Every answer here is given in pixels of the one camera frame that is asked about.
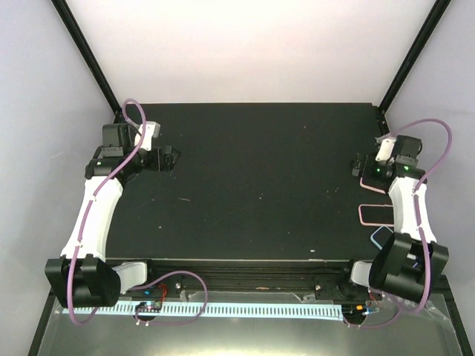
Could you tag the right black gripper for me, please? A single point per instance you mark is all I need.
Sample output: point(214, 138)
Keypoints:
point(357, 165)

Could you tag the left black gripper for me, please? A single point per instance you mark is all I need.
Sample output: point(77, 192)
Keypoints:
point(168, 164)

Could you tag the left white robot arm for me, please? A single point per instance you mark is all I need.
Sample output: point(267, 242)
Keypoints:
point(80, 276)

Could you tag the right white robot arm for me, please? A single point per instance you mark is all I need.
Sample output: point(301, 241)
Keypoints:
point(411, 260)

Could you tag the far pink cased phone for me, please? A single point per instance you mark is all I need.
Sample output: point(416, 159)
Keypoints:
point(374, 185)

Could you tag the pink cased phone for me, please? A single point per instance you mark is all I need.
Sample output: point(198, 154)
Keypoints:
point(376, 215)
point(374, 185)

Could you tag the middle pink cased phone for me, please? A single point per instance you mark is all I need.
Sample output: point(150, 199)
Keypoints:
point(376, 215)

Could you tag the blue cased phone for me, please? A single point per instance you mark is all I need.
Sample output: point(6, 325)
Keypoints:
point(380, 236)

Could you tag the right small circuit board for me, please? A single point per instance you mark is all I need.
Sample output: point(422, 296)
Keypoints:
point(357, 309)

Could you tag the small circuit board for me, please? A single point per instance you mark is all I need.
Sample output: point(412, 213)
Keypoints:
point(357, 309)
point(149, 307)

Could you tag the left small circuit board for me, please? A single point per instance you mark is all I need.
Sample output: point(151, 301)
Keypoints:
point(149, 307)

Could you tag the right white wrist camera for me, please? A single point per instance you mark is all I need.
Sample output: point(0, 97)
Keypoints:
point(385, 148)

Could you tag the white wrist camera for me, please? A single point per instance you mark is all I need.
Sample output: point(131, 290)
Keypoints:
point(385, 148)
point(149, 132)

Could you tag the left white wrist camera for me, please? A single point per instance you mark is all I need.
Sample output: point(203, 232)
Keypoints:
point(149, 132)

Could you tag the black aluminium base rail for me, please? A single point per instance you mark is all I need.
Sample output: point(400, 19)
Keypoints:
point(323, 279)

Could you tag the white slotted cable duct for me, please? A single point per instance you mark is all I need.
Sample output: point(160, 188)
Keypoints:
point(230, 310)

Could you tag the left black frame post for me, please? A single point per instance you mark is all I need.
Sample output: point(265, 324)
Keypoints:
point(72, 26)

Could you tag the black frame post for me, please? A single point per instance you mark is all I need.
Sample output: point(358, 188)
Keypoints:
point(425, 32)
point(72, 26)

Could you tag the right black frame post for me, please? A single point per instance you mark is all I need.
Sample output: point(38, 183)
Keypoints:
point(425, 32)

